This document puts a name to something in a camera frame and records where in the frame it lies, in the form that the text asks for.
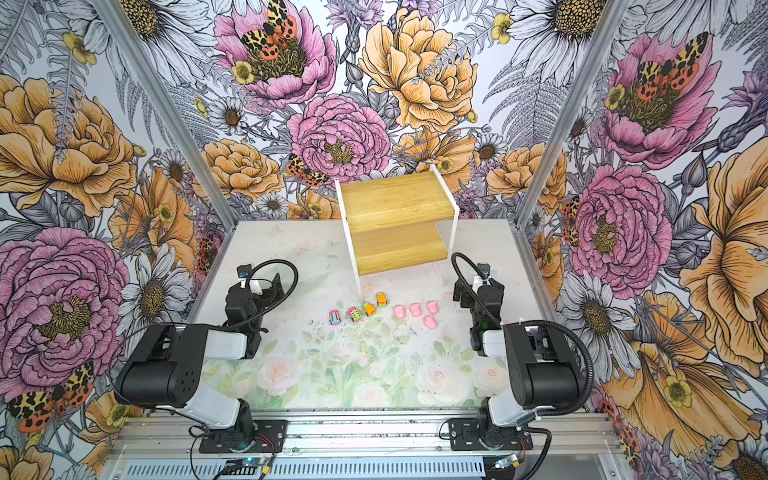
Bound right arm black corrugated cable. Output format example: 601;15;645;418
450;251;595;418

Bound aluminium front rail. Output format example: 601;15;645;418
107;408;621;462

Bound wooden two-tier shelf white frame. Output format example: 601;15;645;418
335;165;460;295

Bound right aluminium corner post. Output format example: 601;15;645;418
514;0;630;230

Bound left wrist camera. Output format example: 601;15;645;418
236;264;262;295

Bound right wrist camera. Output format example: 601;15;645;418
472;263;491;293

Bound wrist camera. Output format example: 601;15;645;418
472;263;491;293
236;264;262;295

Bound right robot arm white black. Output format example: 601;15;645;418
449;278;594;451

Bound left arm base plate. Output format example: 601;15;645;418
199;420;288;454

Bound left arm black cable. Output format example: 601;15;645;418
221;258;300;332

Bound aluminium corner post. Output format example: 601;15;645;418
514;0;630;230
94;1;238;233

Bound left aluminium corner post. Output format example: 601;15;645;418
94;1;238;233

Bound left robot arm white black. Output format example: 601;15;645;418
113;274;285;451

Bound pink green toy truck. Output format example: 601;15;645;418
348;307;362;322

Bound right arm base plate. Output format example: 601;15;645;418
441;418;533;451

